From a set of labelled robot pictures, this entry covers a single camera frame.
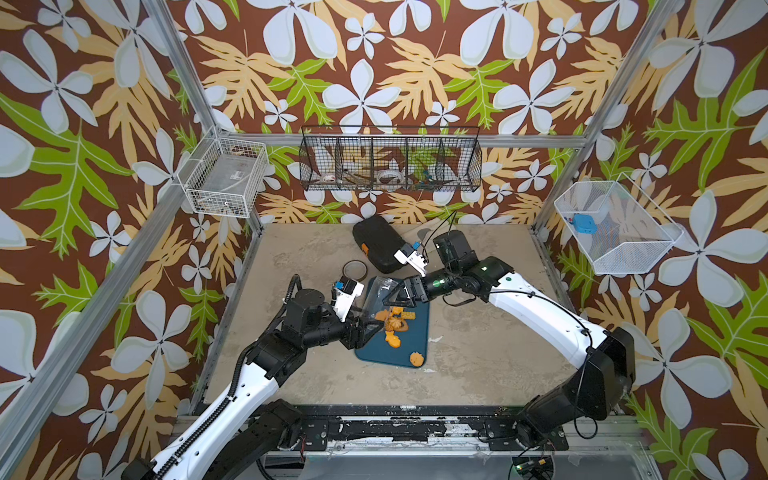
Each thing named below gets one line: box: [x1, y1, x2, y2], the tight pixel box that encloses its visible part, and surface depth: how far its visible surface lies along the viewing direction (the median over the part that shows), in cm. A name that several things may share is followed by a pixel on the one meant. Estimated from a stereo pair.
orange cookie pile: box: [375, 307, 416, 348], surface depth 93 cm
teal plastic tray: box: [355, 301, 430, 366], surface depth 91 cm
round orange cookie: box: [410, 351, 425, 367], surface depth 87 cm
